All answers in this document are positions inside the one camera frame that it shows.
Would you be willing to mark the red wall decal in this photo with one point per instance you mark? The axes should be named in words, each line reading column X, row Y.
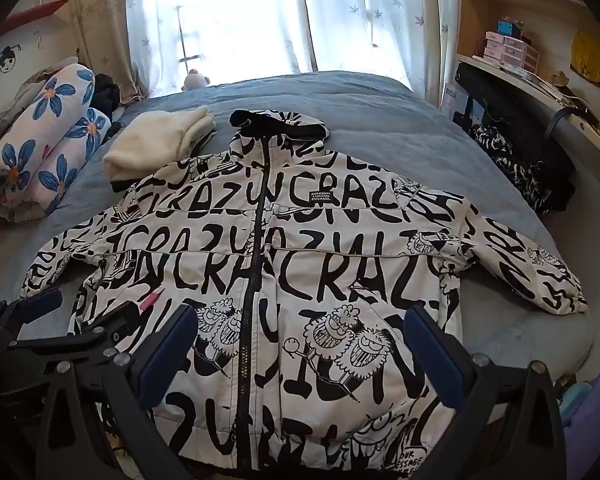
column 35, row 17

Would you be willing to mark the black crumpled cloth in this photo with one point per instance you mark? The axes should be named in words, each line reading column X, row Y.
column 106, row 92

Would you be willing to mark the black white patterned clothing pile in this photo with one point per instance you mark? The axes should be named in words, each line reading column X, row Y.
column 525, row 170

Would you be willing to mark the white sheer leaf-print curtain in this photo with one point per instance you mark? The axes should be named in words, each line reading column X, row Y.
column 370, row 15
column 220, row 20

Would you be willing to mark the black face wall sticker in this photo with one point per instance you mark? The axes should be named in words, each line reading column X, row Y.
column 9, row 58

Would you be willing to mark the small plush toy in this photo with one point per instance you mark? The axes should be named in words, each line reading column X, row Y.
column 196, row 81

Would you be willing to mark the small blue box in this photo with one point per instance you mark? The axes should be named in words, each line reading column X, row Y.
column 509, row 28

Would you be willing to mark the white black graffiti print jacket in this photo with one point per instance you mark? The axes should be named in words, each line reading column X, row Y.
column 330, row 270

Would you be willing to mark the white cardboard box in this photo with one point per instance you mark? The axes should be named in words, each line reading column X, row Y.
column 452, row 102

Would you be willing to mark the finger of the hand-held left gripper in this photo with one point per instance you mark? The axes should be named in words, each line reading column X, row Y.
column 40, row 305
column 105, row 330

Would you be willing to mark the cream fleece folded garment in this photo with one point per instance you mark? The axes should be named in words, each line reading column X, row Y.
column 155, row 140

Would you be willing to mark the purple cloth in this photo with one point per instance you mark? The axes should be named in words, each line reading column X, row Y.
column 597, row 400

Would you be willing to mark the white blue floral quilt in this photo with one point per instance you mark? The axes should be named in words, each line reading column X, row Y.
column 45, row 130

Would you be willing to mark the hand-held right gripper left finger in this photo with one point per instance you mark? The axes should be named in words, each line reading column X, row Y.
column 166, row 350

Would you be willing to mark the yellow cloth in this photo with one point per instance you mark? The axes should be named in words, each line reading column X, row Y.
column 587, row 57

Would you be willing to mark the pink small drawer organizer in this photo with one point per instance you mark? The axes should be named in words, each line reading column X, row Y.
column 507, row 52

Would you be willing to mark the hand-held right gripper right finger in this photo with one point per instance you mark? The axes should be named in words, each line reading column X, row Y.
column 437, row 355

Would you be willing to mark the beige curtain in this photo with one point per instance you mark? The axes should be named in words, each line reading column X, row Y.
column 100, row 20
column 442, row 30

